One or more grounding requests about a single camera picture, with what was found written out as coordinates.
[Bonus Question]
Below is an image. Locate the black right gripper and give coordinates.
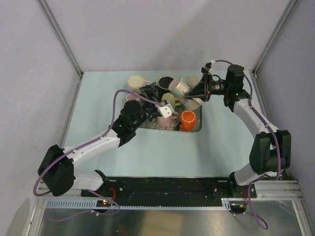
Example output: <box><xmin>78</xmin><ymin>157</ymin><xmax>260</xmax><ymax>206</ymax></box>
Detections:
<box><xmin>186</xmin><ymin>73</ymin><xmax>231</xmax><ymax>102</ymax></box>

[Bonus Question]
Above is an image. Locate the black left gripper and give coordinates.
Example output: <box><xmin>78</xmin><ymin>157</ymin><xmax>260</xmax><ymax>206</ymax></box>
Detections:
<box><xmin>132</xmin><ymin>83</ymin><xmax>161</xmax><ymax>130</ymax></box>

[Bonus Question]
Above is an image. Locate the cream coral pattern mug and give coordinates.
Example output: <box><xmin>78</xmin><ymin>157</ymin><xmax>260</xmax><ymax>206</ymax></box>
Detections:
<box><xmin>168</xmin><ymin>77</ymin><xmax>191</xmax><ymax>96</ymax></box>

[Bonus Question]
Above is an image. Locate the tall cream seahorse mug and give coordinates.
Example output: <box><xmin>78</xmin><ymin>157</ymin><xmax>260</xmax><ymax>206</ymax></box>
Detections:
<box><xmin>185</xmin><ymin>75</ymin><xmax>203</xmax><ymax>111</ymax></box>

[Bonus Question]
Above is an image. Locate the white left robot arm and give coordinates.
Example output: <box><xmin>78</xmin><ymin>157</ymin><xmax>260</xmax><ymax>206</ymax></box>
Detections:
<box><xmin>37</xmin><ymin>100</ymin><xmax>160</xmax><ymax>197</ymax></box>

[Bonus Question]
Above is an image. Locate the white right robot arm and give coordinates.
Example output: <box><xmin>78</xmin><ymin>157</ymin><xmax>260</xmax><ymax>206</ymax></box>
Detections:
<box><xmin>185</xmin><ymin>61</ymin><xmax>291</xmax><ymax>197</ymax></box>

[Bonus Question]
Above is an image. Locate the pink faceted mug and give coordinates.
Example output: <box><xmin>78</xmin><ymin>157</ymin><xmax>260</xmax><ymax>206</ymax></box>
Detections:
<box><xmin>157</xmin><ymin>112</ymin><xmax>178</xmax><ymax>128</ymax></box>

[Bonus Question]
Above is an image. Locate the lilac mug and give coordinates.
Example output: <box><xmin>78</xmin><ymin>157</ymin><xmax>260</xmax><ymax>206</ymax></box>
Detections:
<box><xmin>126</xmin><ymin>93</ymin><xmax>142</xmax><ymax>104</ymax></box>

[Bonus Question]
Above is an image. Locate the yellow faceted mug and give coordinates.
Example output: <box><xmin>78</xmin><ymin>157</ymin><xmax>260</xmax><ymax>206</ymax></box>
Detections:
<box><xmin>161</xmin><ymin>92</ymin><xmax>181</xmax><ymax>108</ymax></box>

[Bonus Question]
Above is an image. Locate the cream mug with script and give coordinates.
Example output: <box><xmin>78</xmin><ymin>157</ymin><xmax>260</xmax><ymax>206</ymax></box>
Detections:
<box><xmin>127</xmin><ymin>75</ymin><xmax>153</xmax><ymax>91</ymax></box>

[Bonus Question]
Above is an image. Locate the black mug orange trim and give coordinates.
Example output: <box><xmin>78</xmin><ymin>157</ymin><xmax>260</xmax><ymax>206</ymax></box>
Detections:
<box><xmin>157</xmin><ymin>76</ymin><xmax>174</xmax><ymax>98</ymax></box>

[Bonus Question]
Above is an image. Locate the floral patterned serving tray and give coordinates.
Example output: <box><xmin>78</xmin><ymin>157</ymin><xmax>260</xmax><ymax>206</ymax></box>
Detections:
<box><xmin>140</xmin><ymin>103</ymin><xmax>202</xmax><ymax>132</ymax></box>

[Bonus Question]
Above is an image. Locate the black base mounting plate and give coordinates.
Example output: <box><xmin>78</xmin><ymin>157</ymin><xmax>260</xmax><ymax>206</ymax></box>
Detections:
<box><xmin>96</xmin><ymin>177</ymin><xmax>257</xmax><ymax>207</ymax></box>

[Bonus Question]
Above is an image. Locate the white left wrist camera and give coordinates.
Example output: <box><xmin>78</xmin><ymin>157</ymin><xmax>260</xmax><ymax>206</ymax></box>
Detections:
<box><xmin>157</xmin><ymin>100</ymin><xmax>174</xmax><ymax>118</ymax></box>

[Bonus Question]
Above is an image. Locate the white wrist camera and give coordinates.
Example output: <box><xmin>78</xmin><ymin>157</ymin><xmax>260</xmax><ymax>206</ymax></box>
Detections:
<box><xmin>157</xmin><ymin>100</ymin><xmax>174</xmax><ymax>118</ymax></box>
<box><xmin>201</xmin><ymin>60</ymin><xmax>216</xmax><ymax>75</ymax></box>

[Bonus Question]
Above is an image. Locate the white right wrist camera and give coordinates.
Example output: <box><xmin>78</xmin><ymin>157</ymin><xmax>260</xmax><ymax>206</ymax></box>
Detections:
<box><xmin>201</xmin><ymin>60</ymin><xmax>216</xmax><ymax>75</ymax></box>

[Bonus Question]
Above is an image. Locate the orange mug black handle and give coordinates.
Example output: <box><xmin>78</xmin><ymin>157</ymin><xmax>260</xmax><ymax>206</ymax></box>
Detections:
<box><xmin>175</xmin><ymin>110</ymin><xmax>196</xmax><ymax>131</ymax></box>

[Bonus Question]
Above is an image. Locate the aluminium rail right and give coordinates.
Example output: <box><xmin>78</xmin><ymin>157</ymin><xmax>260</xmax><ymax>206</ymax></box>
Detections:
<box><xmin>254</xmin><ymin>180</ymin><xmax>304</xmax><ymax>201</ymax></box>

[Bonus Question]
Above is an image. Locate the right aluminium frame post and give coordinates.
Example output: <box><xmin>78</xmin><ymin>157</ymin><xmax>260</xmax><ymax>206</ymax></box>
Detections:
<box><xmin>252</xmin><ymin>0</ymin><xmax>300</xmax><ymax>78</ymax></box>

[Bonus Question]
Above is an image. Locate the aluminium frame post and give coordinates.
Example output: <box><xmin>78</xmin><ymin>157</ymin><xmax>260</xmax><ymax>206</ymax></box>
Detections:
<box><xmin>36</xmin><ymin>0</ymin><xmax>84</xmax><ymax>79</ymax></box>
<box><xmin>252</xmin><ymin>0</ymin><xmax>300</xmax><ymax>78</ymax></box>

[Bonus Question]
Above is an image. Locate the grey slotted cable duct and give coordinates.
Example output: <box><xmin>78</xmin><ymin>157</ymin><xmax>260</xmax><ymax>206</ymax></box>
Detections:
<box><xmin>44</xmin><ymin>198</ymin><xmax>233</xmax><ymax>210</ymax></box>

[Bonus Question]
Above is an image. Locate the left aluminium frame post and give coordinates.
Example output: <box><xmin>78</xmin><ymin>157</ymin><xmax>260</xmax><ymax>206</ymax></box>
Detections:
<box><xmin>36</xmin><ymin>0</ymin><xmax>84</xmax><ymax>79</ymax></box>

